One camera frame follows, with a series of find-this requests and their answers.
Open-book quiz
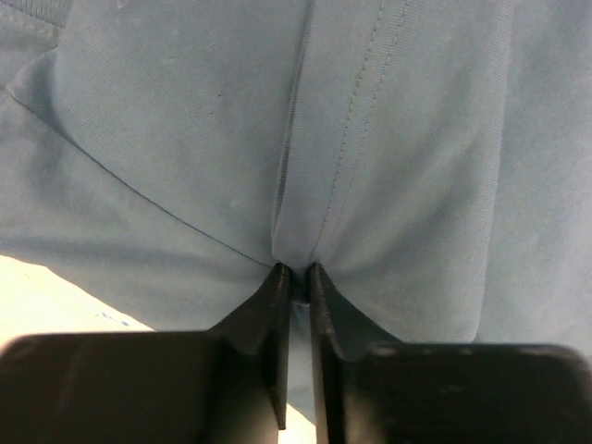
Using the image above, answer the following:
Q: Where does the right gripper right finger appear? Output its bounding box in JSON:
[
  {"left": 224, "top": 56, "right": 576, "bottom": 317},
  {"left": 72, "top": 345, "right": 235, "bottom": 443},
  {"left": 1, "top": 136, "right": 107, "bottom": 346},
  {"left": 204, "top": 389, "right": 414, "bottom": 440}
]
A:
[{"left": 309, "top": 265, "right": 591, "bottom": 443}]

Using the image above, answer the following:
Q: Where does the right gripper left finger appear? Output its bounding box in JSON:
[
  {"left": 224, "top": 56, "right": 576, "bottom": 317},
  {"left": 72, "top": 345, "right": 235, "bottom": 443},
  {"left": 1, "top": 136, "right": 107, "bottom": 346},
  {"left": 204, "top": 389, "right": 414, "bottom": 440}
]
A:
[{"left": 1, "top": 264, "right": 290, "bottom": 444}]

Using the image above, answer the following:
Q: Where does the blue t shirt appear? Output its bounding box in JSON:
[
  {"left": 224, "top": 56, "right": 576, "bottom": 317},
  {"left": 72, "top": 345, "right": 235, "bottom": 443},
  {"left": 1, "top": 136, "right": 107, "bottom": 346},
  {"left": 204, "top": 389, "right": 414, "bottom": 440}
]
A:
[{"left": 0, "top": 0, "right": 592, "bottom": 426}]

